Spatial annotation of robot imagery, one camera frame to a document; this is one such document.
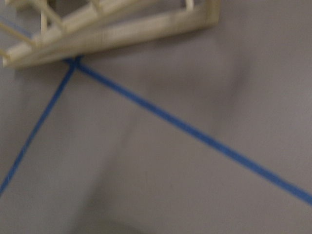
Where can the wooden dish rack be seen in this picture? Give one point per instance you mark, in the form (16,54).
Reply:
(100,25)

